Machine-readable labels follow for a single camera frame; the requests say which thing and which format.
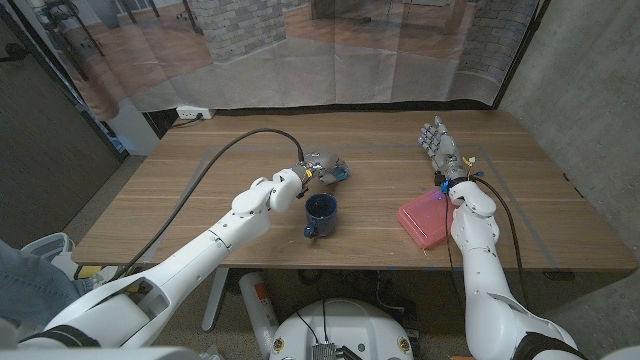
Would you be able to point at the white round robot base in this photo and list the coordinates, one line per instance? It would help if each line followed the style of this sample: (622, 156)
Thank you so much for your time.
(350, 330)

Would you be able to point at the teal toy phone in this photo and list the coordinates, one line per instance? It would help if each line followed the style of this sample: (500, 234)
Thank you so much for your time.
(341, 173)

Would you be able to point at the black backdrop frame pole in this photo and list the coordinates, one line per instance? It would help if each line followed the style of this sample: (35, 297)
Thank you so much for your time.
(522, 50)
(80, 100)

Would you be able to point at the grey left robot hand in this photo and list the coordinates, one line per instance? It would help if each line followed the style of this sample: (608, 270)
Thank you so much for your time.
(324, 162)

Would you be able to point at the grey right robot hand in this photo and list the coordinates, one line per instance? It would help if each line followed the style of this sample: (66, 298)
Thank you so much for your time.
(445, 150)

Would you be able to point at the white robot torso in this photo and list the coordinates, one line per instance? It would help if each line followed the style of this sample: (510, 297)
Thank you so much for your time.
(100, 354)

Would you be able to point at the person's leg in jeans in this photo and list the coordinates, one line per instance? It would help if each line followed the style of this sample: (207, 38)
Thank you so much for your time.
(30, 290)

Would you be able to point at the white power strip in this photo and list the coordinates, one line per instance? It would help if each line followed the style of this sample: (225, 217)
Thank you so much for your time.
(192, 112)

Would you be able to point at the grey electronics module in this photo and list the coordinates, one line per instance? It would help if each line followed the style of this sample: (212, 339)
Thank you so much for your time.
(324, 352)

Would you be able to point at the printed room backdrop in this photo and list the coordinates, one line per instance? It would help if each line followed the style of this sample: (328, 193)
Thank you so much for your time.
(300, 60)

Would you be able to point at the pink plastic box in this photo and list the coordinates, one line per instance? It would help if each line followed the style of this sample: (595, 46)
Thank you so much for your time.
(425, 220)

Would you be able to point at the dark blue mug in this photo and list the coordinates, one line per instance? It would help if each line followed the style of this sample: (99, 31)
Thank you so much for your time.
(322, 220)

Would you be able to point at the white cylinder with orange label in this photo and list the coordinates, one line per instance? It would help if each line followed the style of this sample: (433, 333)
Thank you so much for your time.
(257, 305)

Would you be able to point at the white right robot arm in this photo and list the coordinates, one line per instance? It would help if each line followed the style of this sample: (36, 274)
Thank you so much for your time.
(485, 280)

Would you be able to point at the white table leg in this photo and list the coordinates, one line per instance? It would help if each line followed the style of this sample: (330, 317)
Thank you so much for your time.
(215, 300)

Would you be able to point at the white sneaker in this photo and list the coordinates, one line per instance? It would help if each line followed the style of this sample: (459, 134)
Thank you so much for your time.
(60, 247)

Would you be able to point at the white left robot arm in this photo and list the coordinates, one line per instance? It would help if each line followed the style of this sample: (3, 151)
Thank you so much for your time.
(210, 240)

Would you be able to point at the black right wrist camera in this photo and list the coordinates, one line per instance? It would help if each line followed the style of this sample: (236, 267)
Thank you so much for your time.
(440, 178)

